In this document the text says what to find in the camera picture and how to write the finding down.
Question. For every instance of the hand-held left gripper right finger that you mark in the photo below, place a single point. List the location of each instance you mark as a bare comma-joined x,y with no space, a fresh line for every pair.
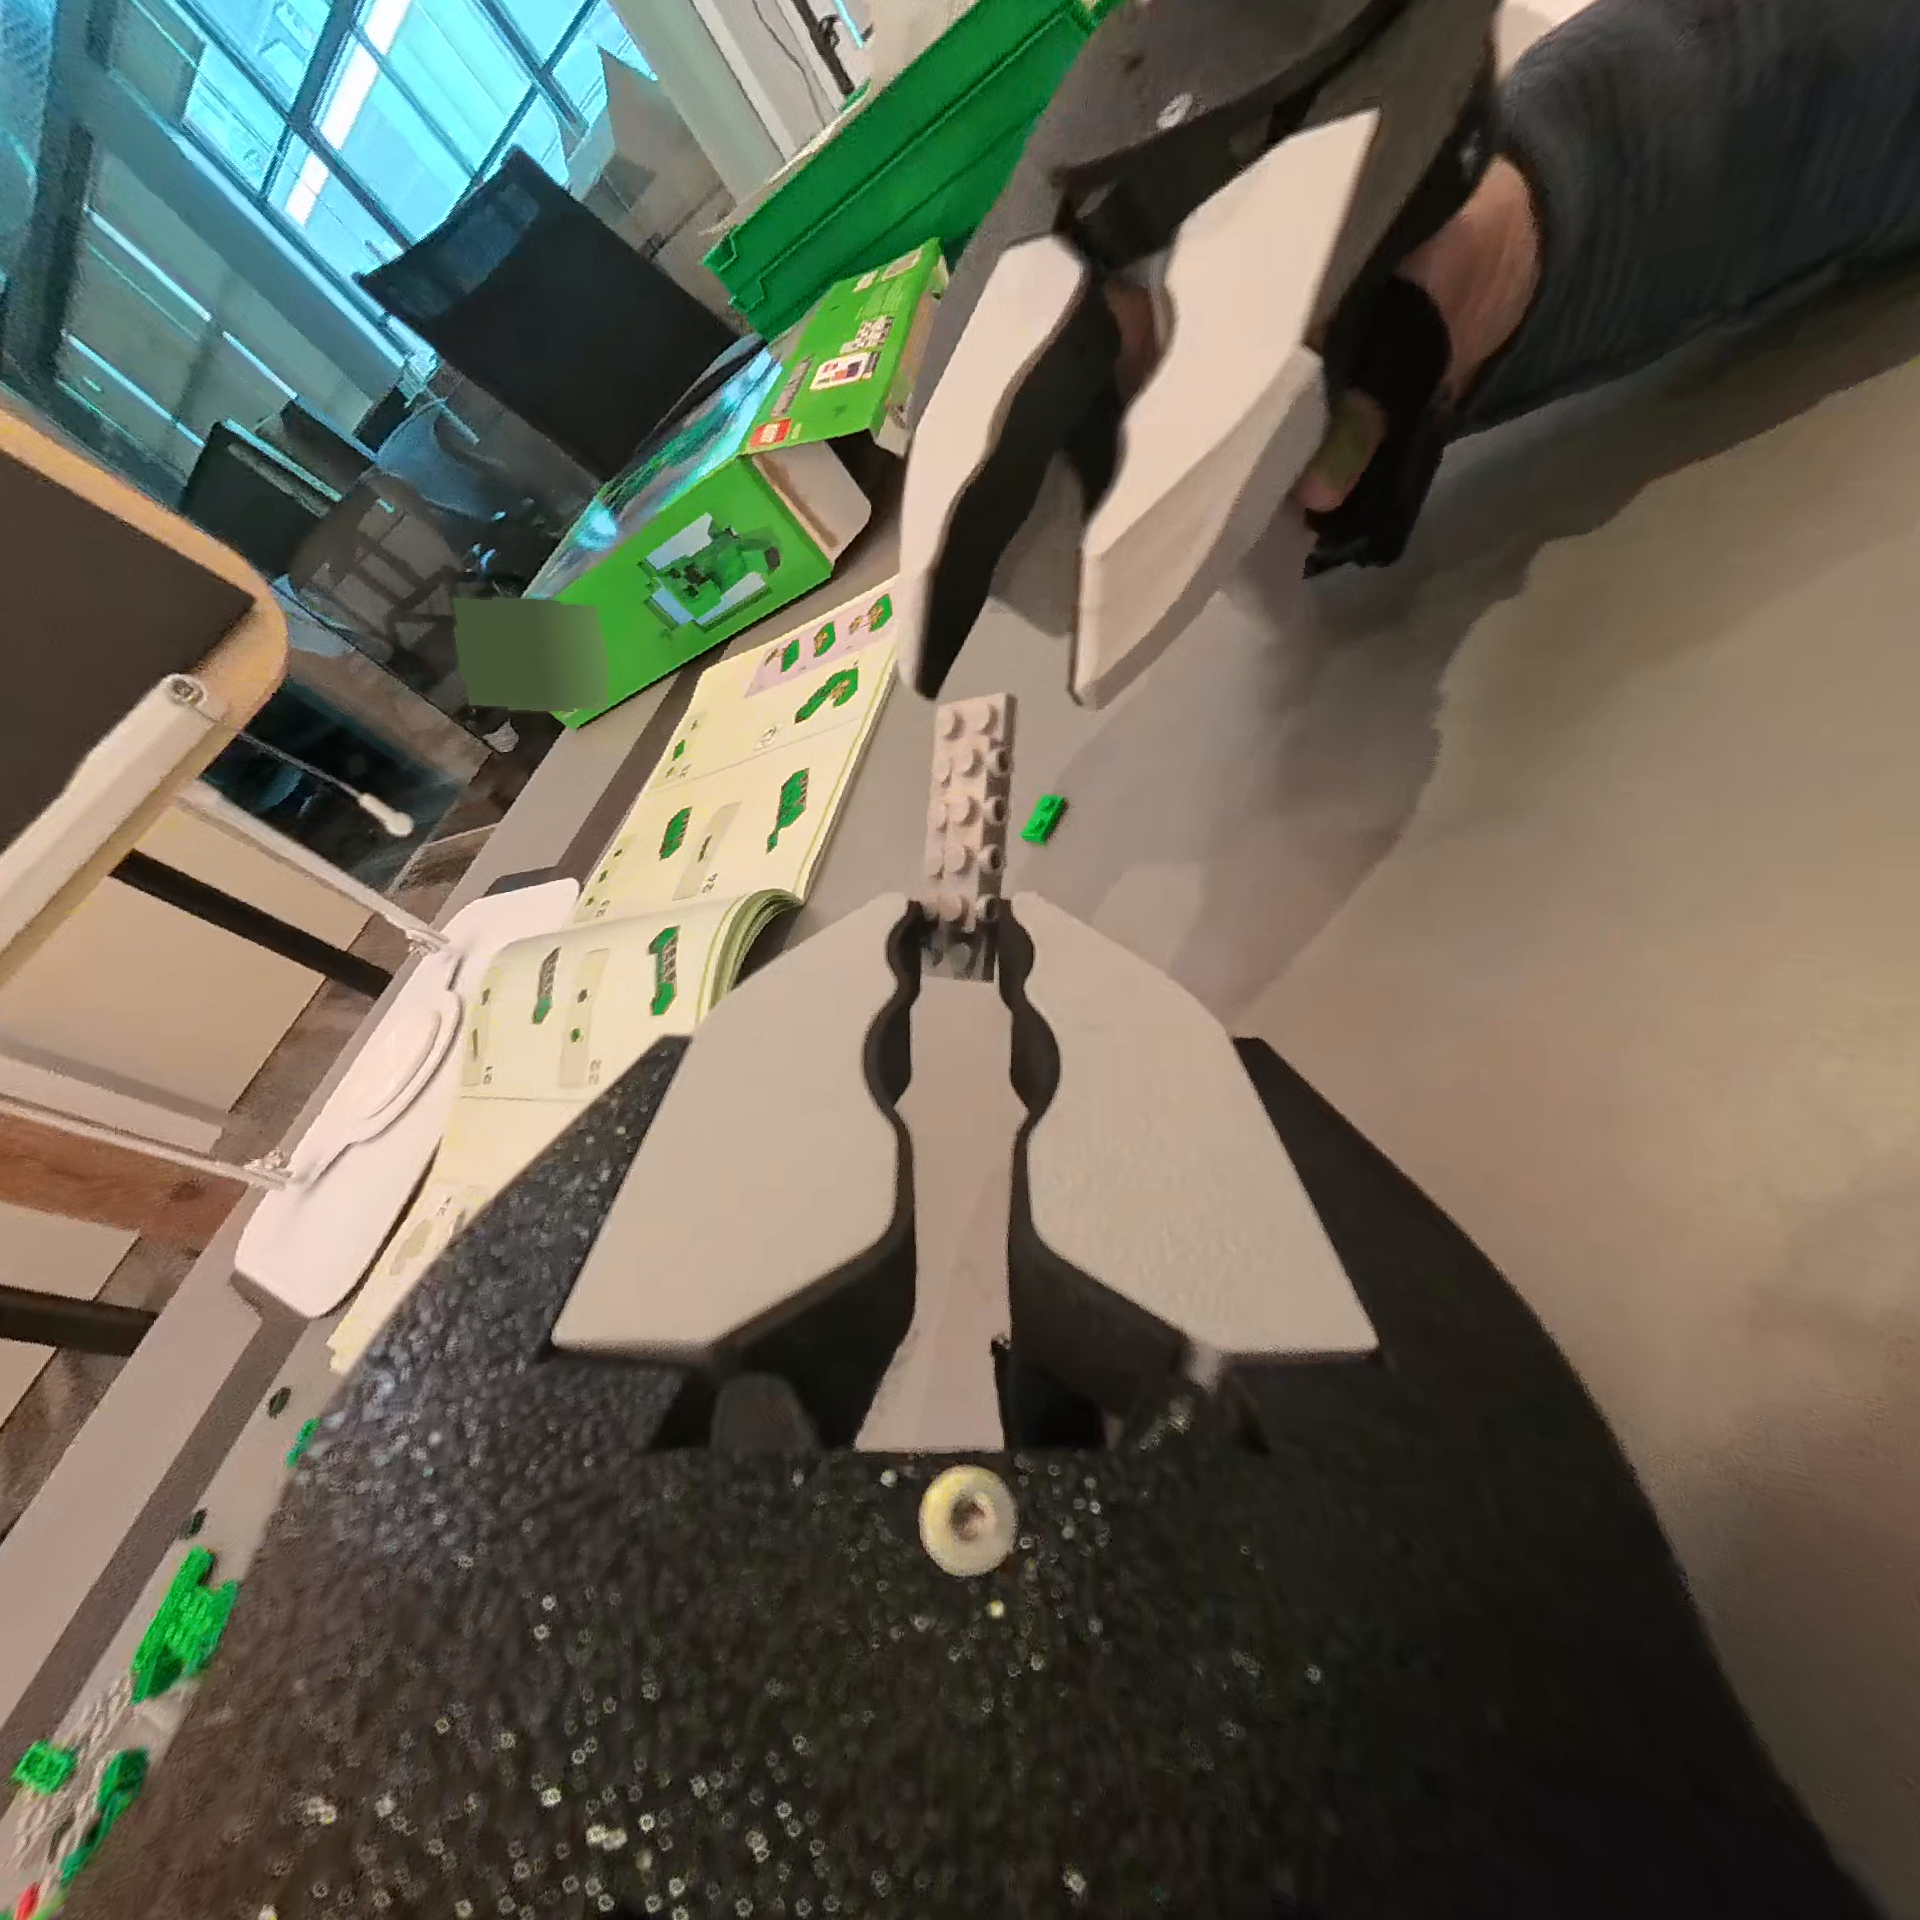
1185,1184

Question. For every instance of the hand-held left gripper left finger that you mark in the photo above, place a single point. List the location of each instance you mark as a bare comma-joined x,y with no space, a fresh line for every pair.
734,1155

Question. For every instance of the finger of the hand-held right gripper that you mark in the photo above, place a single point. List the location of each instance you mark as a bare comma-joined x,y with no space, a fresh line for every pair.
1231,434
975,451

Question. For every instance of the grey long brick plate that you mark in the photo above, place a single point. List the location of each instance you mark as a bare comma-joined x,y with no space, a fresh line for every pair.
968,810

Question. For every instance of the small green toy brick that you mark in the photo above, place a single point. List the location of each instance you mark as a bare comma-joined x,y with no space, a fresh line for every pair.
1045,819

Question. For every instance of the person's right forearm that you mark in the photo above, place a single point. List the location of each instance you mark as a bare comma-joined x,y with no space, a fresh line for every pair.
1694,181

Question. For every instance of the grey desk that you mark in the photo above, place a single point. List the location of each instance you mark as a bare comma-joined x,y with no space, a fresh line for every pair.
1575,930

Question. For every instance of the person's right hand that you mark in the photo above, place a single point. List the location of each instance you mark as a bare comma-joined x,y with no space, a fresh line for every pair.
1492,254

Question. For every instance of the green printed flat box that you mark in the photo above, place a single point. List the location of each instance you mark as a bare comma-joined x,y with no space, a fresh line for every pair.
855,349

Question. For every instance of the green plastic crate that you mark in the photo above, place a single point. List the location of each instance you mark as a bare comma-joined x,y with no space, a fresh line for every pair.
900,165

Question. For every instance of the green toy box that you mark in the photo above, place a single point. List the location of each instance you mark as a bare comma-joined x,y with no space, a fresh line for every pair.
705,579

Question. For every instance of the white base clear stand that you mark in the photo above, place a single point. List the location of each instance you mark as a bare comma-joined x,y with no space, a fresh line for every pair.
391,1111

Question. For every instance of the brick instruction booklet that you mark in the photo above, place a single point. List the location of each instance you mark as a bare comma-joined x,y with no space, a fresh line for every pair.
750,780

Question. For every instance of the pile of green toy bricks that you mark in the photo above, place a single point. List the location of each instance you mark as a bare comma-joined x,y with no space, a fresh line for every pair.
189,1613

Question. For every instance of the large glass window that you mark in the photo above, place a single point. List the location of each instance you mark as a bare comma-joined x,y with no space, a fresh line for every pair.
225,181

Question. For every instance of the wooden edged table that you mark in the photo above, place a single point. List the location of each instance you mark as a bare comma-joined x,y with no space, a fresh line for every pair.
91,601

